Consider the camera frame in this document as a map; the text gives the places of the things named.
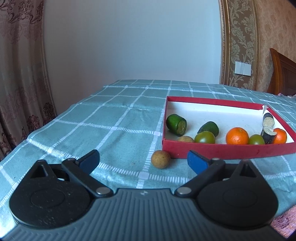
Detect green tomato with stem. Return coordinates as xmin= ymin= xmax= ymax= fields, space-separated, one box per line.
xmin=194 ymin=131 xmax=216 ymax=144

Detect brown longan front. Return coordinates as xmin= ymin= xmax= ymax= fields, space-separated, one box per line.
xmin=177 ymin=136 xmax=194 ymax=143

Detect brown longan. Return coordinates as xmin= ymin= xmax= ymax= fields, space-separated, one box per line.
xmin=151 ymin=150 xmax=171 ymax=169
xmin=177 ymin=136 xmax=194 ymax=143

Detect green cucumber chunk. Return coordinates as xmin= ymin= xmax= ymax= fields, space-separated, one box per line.
xmin=197 ymin=121 xmax=219 ymax=137
xmin=166 ymin=114 xmax=187 ymax=137

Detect orange mandarin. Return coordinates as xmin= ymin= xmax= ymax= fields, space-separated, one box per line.
xmin=226 ymin=127 xmax=249 ymax=145
xmin=273 ymin=128 xmax=287 ymax=144

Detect dark sugarcane piece bitten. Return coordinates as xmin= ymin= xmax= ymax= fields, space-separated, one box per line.
xmin=260 ymin=127 xmax=277 ymax=144

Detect red shallow cardboard tray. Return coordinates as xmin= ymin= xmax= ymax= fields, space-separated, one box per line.
xmin=162 ymin=96 xmax=295 ymax=160

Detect patterned curtain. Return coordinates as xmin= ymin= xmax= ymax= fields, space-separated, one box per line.
xmin=1 ymin=1 xmax=56 ymax=159

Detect wooden headboard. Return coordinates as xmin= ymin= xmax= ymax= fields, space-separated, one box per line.
xmin=267 ymin=48 xmax=296 ymax=96

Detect white wall switch plate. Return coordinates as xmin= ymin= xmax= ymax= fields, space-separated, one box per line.
xmin=234 ymin=61 xmax=251 ymax=76

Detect gold ornate wall frame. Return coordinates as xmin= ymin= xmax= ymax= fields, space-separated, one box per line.
xmin=219 ymin=1 xmax=259 ymax=90

